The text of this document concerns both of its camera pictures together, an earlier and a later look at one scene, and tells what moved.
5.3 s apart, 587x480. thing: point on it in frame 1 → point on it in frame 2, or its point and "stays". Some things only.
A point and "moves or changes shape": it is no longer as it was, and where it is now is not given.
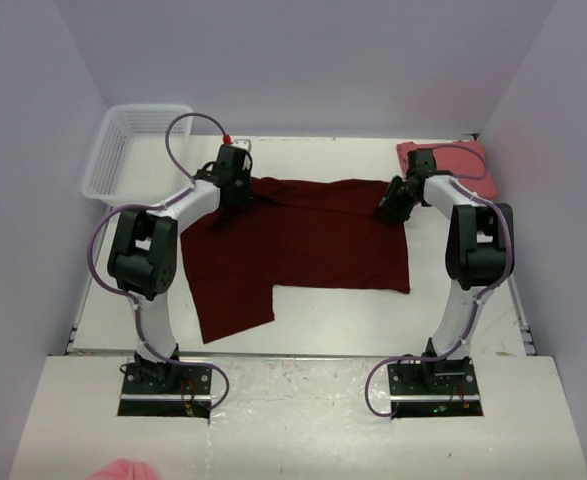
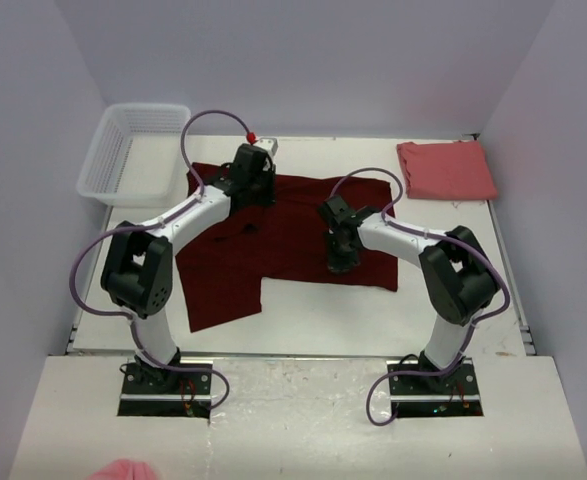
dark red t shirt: [291, 232] moves or changes shape
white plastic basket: [130, 162] stays
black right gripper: [394, 201] → [341, 248]
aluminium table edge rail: [521, 319] stays
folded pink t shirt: [459, 161] stays
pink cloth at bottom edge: [122, 469] stays
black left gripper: [243, 185] → [261, 190]
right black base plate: [434, 389] stays
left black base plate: [165, 389] stays
